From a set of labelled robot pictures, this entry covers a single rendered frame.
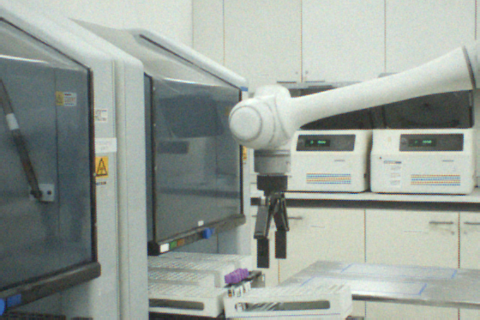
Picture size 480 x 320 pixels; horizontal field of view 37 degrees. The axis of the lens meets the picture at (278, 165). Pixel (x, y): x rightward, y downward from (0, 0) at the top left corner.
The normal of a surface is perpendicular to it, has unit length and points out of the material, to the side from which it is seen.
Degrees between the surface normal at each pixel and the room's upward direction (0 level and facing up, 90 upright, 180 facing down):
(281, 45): 90
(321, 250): 90
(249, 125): 91
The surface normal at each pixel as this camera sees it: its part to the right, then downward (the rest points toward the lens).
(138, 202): 0.95, 0.00
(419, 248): -0.34, 0.05
